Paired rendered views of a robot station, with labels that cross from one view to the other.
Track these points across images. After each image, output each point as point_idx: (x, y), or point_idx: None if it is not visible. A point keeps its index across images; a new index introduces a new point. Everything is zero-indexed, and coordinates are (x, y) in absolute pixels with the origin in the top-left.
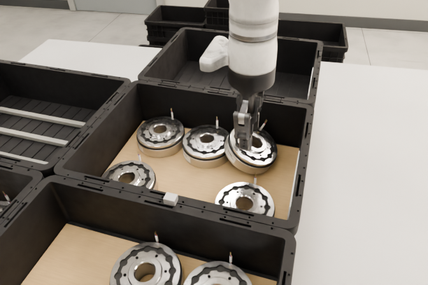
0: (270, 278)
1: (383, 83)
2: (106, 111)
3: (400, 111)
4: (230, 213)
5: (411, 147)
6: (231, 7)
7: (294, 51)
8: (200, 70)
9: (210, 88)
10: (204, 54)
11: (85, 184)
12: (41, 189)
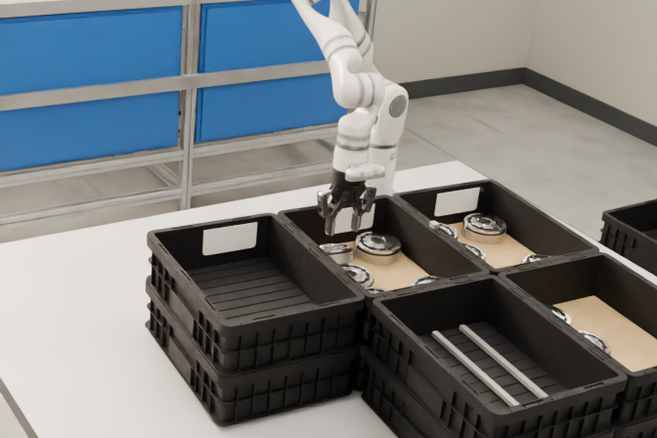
0: None
1: (12, 295)
2: (421, 286)
3: (74, 276)
4: (410, 210)
5: (140, 262)
6: (372, 127)
7: None
8: (384, 176)
9: (321, 256)
10: (379, 168)
11: (474, 256)
12: (503, 267)
